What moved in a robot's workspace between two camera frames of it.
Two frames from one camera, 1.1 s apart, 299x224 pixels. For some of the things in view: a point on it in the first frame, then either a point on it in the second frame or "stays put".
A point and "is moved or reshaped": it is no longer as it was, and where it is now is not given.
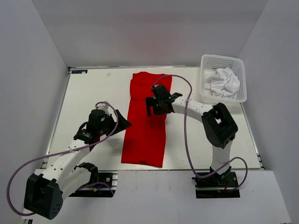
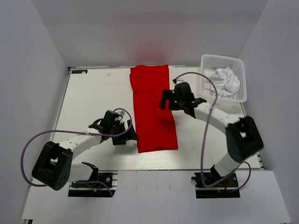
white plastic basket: x=222 y=79 stays put
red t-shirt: x=144 y=139 is moved or reshaped
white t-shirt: x=224 y=83 stays put
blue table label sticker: x=79 y=71 stays put
